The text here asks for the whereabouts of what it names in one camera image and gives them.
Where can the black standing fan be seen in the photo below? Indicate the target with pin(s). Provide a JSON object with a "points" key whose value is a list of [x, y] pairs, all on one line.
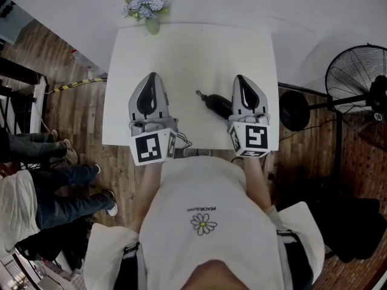
{"points": [[353, 74]]}

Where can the yellow black striped tape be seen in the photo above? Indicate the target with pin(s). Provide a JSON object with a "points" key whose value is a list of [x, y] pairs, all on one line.
{"points": [[75, 84]]}

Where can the white daisy print t-shirt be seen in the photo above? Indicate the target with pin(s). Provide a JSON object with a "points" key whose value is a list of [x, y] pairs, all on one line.
{"points": [[205, 198]]}

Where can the person's right forearm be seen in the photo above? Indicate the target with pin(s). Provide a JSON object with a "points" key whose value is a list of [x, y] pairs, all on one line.
{"points": [[257, 183]]}

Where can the black zippered glasses case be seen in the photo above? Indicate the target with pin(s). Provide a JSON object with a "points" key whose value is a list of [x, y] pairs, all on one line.
{"points": [[219, 104]]}

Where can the pale blue flower bouquet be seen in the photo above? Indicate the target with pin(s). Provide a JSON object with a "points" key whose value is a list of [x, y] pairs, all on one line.
{"points": [[148, 3]]}

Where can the black bag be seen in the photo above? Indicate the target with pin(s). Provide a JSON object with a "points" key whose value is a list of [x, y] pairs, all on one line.
{"points": [[335, 222]]}

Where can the person's left forearm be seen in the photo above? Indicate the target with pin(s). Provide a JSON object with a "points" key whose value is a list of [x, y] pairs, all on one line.
{"points": [[148, 192]]}

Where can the black metal rack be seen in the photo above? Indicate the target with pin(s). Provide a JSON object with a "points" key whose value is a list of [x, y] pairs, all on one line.
{"points": [[15, 95]]}

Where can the pale green vase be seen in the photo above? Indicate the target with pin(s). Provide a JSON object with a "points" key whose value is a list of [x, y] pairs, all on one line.
{"points": [[152, 26]]}

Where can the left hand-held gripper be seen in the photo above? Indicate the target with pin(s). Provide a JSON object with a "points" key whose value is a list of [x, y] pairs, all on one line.
{"points": [[152, 146]]}

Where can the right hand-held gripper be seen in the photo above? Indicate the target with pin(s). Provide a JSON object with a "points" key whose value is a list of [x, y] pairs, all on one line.
{"points": [[254, 137]]}

